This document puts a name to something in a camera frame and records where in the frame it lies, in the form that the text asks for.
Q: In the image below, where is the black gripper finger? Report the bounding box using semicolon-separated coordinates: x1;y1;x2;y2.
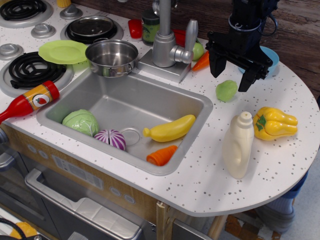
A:
209;50;227;78
238;64;269;93

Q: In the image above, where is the dark green toy can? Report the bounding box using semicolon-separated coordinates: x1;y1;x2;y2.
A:
141;8;160;46

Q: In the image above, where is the whole orange toy carrot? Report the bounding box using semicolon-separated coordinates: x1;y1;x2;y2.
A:
192;51;210;71

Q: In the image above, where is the yellow toy squash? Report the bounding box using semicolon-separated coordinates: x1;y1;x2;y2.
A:
142;114;196;143

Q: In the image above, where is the small steel pot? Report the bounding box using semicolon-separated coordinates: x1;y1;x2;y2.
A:
85;39;139;78

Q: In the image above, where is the black stove burner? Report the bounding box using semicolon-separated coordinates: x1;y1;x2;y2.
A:
8;51;67;89
0;0;47;21

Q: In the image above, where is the green toy apple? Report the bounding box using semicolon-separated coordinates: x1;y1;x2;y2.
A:
192;42;204;61

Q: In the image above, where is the yellow toy bell pepper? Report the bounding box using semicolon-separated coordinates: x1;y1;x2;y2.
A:
253;106;298;141

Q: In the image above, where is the cream plastic bottle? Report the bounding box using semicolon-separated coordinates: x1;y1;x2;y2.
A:
222;111;255;179

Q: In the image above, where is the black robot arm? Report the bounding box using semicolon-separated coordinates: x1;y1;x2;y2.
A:
206;0;278;92

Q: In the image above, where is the black front stove burner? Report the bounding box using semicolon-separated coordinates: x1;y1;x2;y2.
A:
8;51;67;89

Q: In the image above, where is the yellow object bottom left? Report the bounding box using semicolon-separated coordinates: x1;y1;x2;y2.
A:
9;222;38;240

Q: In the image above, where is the silver stove knob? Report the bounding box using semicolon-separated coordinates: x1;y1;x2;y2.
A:
31;23;56;39
0;43;24;61
59;3;83;21

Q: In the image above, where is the glass pot lid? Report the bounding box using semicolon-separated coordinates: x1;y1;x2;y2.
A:
68;15;115;37

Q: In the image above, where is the red toy ketchup bottle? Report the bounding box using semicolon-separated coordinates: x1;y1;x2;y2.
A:
0;80;60;123

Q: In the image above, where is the silver toy faucet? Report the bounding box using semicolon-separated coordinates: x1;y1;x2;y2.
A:
138;0;199;83

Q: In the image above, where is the light green toy broccoli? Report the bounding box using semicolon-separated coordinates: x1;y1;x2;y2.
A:
215;80;238;102

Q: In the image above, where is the light blue plastic bowl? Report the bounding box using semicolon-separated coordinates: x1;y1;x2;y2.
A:
237;45;280;78

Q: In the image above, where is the red toy pepper piece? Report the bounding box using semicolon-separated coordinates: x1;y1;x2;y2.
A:
128;19;143;41

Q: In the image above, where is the black rear stove burner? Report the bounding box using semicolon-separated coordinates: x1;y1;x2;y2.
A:
0;0;47;21

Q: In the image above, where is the silver oven door handle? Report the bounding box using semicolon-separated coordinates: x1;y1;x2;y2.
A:
25;169;144;240

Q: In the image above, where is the silver sink basin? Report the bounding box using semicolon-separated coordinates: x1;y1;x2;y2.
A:
36;69;213;175

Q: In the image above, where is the green toy cabbage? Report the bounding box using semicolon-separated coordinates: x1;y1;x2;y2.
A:
62;109;100;137

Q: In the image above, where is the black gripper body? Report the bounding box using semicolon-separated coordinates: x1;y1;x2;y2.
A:
206;23;273;70

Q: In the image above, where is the purple striped toy onion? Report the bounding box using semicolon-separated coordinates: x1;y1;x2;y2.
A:
94;129;127;151

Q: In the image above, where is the light green plastic plate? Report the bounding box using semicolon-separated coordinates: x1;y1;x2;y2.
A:
38;40;87;65

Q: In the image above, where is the yellow toy corn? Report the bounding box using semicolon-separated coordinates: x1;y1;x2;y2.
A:
56;0;72;8

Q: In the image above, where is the orange toy carrot half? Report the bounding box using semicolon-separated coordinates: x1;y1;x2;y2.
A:
146;145;178;167

